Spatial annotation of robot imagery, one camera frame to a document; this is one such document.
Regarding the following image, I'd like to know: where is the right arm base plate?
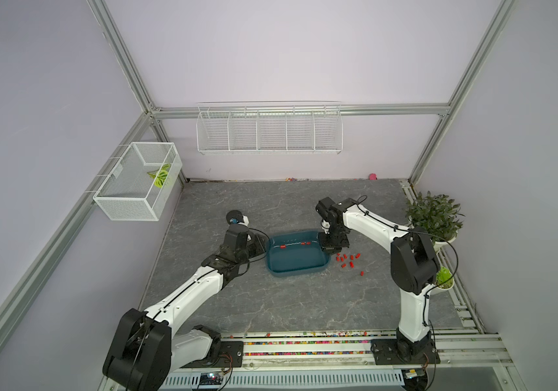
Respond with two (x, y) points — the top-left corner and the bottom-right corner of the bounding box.
(370, 334), (441, 366)

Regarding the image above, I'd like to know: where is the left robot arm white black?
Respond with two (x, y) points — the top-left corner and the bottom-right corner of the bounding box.
(102, 232), (269, 390)

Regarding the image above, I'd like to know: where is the white wire wall shelf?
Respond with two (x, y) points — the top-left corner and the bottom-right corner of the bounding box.
(196, 101), (344, 155)

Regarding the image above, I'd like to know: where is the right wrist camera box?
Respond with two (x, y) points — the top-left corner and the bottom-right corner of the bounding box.
(316, 197), (356, 226)

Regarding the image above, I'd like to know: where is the green toy in basket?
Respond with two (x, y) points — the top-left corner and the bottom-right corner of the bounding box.
(148, 164), (171, 188)

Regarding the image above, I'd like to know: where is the white pot leafy plant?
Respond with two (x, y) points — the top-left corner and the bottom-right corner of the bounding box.
(405, 192), (465, 242)

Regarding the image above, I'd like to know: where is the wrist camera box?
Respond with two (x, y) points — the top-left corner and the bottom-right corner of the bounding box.
(316, 197), (356, 226)
(223, 224), (249, 253)

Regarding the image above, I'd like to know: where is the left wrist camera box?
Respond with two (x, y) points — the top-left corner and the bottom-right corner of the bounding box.
(223, 224), (249, 253)

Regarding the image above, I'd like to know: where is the black round container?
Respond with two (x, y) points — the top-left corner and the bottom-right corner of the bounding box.
(226, 210), (249, 226)

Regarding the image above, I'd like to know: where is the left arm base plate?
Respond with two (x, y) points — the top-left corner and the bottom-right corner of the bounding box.
(184, 340), (244, 368)

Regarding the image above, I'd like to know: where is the teal plastic storage box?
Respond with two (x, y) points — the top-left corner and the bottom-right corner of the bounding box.
(266, 231), (330, 277)

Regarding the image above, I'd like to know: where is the small white pot succulent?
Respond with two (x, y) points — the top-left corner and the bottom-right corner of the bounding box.
(435, 267), (455, 291)

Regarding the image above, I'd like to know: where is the white wire basket left wall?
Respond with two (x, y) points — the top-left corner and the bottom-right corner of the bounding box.
(93, 142), (182, 222)

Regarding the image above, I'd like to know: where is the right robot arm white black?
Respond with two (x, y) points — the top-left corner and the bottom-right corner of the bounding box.
(316, 197), (440, 344)

